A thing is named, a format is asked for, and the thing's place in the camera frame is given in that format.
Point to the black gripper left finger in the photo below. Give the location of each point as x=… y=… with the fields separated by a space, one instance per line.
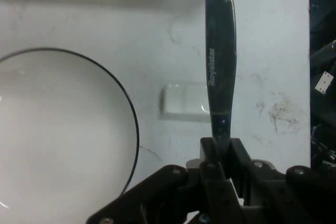
x=147 y=197

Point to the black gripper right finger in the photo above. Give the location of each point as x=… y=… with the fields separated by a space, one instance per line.
x=288 y=197

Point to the steel table knife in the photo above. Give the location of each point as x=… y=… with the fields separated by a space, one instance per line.
x=220 y=51

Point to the white ceramic cutlery rest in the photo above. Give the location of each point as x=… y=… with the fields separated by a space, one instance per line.
x=183 y=100

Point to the white plate with black rim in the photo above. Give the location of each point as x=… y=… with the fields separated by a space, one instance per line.
x=65 y=129

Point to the black object on floor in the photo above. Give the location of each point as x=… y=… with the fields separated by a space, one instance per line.
x=324 y=37

